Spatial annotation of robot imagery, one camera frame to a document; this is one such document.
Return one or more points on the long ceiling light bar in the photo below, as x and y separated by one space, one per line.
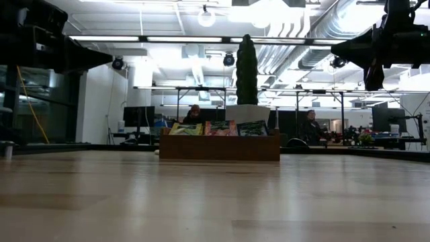
184 39

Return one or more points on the lemon lime tea bag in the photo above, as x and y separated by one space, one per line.
186 129

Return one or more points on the white cylindrical post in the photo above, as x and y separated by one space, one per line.
7 150

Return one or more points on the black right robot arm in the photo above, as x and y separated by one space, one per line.
399 15

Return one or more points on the black chair back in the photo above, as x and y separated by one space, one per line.
297 142

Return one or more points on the white cup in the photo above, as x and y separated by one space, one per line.
121 126

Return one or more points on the silver ceiling air duct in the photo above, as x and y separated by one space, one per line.
322 30

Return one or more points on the person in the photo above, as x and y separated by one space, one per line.
311 129
193 115

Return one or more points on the white hexagonal plant pot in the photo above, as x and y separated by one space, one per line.
247 113

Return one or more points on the peach passion fruit tea bag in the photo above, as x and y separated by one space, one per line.
220 128

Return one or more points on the green cactus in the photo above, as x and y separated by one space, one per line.
247 70

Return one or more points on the black desk monitor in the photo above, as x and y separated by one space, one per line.
139 116
386 119

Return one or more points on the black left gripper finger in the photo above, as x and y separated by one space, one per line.
72 69
87 53

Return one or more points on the wooden three-compartment tray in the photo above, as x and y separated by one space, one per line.
218 148

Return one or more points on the black workstation frame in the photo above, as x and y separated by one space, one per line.
319 99
201 97

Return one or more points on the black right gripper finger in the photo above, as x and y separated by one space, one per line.
352 48

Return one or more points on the round white pendant lamp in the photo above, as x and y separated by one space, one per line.
206 17

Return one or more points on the blackcurrant burst tea bag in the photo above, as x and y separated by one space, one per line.
252 129

